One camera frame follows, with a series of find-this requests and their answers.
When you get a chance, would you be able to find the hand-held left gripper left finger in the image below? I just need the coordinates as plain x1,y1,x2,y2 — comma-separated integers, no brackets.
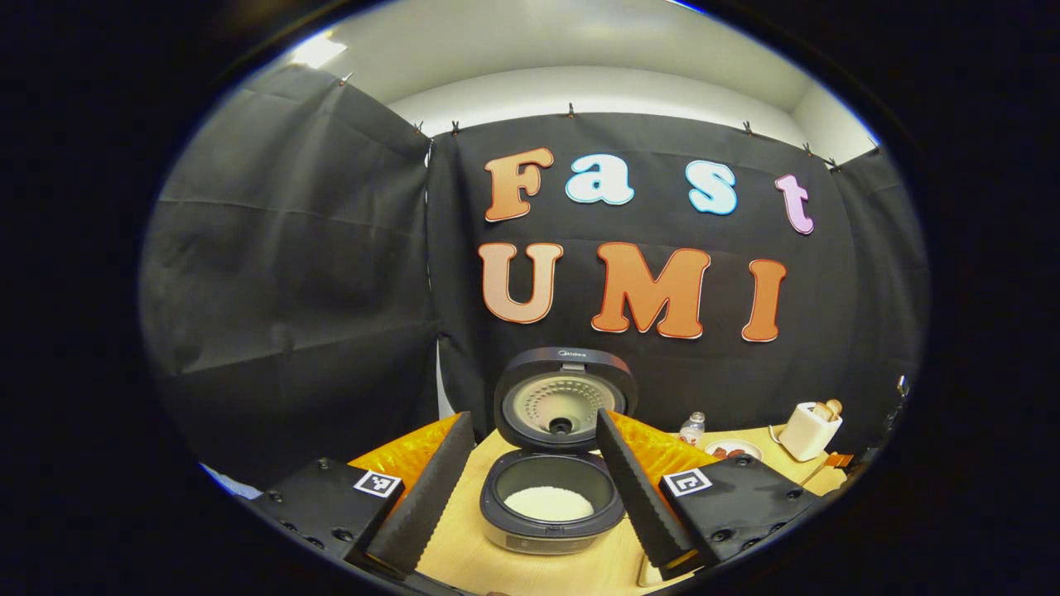
248,411,478,580

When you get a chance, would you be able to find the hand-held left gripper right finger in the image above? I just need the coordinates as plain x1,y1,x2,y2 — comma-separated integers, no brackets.
596,407,825,580

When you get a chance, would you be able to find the white rice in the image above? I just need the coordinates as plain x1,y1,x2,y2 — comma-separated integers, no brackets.
503,486,595,523

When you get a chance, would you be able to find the black rice cooker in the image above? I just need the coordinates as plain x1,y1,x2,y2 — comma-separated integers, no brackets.
479,347,640,555

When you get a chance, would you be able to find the white toaster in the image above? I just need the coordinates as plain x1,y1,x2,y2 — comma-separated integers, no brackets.
778,401,844,462

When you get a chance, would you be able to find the white round plate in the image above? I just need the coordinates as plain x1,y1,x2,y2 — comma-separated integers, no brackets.
704,439,764,463

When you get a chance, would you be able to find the row of black clips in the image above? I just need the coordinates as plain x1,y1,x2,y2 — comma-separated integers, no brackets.
338,73,841,171

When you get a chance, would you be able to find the ceiling light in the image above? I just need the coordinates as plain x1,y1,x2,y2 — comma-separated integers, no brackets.
290,33,349,69

